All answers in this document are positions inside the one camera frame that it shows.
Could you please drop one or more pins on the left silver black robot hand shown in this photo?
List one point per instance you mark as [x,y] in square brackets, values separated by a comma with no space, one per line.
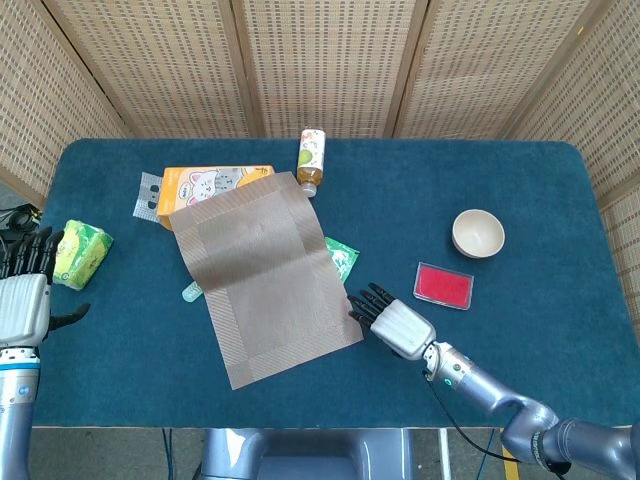
[22,305]

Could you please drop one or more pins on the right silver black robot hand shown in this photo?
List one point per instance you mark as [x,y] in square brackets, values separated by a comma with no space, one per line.
[402,330]

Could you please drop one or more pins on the cream round bowl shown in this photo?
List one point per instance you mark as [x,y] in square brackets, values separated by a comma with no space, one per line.
[478,234]

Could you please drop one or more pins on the brown woven placemat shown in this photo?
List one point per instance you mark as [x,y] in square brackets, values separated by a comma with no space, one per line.
[260,280]

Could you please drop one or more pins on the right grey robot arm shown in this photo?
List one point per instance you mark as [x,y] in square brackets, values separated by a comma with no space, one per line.
[500,395]

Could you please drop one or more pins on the red ink pad case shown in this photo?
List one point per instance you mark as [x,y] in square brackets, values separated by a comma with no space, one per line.
[443,286]

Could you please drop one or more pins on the green yellow tissue pack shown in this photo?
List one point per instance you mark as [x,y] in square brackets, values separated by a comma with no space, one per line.
[82,255]

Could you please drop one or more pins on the green tea sachet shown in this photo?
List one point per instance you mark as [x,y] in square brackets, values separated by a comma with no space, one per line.
[345,257]

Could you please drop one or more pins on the blue table cover cloth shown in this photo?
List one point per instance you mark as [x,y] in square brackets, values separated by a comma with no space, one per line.
[125,360]

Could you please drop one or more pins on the white table leg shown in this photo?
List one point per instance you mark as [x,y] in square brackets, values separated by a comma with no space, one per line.
[445,455]

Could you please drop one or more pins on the grey-blue robot torso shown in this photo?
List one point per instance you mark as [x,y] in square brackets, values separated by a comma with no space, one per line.
[300,455]

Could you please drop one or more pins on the mint green brush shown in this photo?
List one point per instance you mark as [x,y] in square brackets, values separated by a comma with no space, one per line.
[191,294]

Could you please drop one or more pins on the orange cat-print tissue pack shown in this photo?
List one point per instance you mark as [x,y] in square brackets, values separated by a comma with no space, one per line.
[172,192]

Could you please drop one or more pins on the tea bottle with white cap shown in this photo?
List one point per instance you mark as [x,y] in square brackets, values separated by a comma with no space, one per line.
[311,160]

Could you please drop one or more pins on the woven bamboo folding screen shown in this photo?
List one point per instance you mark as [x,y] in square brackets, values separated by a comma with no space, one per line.
[325,65]

